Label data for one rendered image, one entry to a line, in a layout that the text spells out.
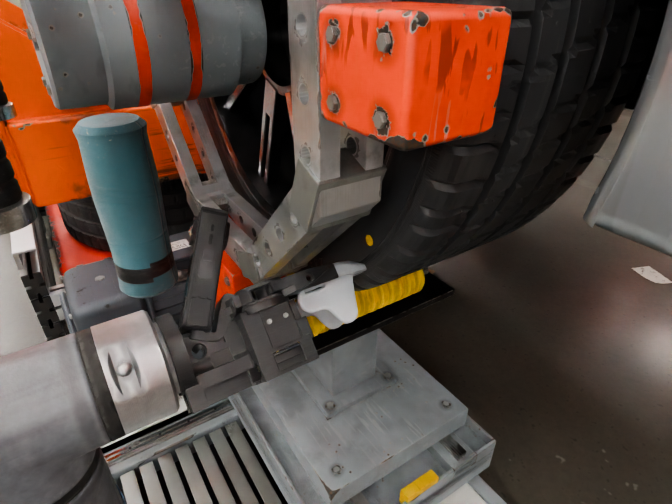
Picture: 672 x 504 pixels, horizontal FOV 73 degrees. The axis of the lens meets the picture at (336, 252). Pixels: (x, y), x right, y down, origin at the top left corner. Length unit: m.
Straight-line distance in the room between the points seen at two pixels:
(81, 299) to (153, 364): 0.57
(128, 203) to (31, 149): 0.37
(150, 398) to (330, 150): 0.23
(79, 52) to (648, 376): 1.41
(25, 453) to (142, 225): 0.38
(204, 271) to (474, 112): 0.25
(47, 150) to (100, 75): 0.53
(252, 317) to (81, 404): 0.14
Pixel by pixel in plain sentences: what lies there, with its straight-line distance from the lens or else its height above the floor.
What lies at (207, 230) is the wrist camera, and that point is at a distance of 0.42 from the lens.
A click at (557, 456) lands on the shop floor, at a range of 1.20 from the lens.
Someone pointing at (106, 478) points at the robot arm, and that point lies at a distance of 0.47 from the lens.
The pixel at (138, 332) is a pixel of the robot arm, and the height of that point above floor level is 0.67.
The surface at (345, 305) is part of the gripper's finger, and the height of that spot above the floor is 0.63.
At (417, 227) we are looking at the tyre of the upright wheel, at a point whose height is 0.71.
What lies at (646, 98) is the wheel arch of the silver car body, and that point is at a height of 0.84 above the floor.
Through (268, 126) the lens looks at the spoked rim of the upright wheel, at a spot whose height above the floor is 0.72.
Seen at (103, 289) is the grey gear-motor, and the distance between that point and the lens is 0.95.
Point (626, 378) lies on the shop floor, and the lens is 1.45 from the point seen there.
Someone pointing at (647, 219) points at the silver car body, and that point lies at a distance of 0.36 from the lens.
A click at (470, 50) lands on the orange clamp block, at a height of 0.87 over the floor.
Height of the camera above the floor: 0.90
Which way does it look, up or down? 31 degrees down
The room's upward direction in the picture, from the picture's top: straight up
